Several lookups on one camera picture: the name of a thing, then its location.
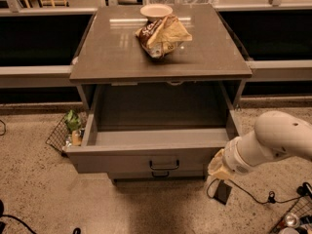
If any black wire basket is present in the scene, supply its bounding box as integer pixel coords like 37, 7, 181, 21
269, 196, 312, 234
45, 111, 88, 154

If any black floor box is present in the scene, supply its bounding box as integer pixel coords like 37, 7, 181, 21
214, 180, 232, 205

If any black wire basket left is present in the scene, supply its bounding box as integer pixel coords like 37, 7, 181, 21
45, 111, 88, 154

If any black cable left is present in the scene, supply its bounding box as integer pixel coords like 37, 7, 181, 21
0, 198, 82, 234

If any grey top drawer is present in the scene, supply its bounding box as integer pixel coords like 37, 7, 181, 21
68, 81, 240, 176

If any crumpled brown chip bag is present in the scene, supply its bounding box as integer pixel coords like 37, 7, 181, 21
136, 15, 192, 59

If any silver can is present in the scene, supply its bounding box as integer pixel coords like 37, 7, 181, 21
284, 213, 300, 228

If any small yellow bottle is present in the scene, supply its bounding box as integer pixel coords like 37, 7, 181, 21
71, 130, 82, 146

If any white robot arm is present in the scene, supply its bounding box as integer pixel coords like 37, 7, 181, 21
208, 111, 312, 179

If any white ceramic bowl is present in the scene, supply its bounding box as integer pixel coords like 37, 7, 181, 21
140, 4, 173, 22

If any black cable right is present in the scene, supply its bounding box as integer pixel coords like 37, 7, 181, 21
206, 178, 305, 206

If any black cable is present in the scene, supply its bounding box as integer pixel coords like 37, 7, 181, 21
206, 178, 305, 206
0, 198, 82, 234

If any green leafy item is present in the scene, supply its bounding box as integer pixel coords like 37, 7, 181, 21
64, 110, 81, 133

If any grey drawer cabinet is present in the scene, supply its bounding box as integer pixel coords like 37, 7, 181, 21
70, 5, 252, 180

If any black wire basket right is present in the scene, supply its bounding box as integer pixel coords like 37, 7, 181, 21
269, 196, 312, 234

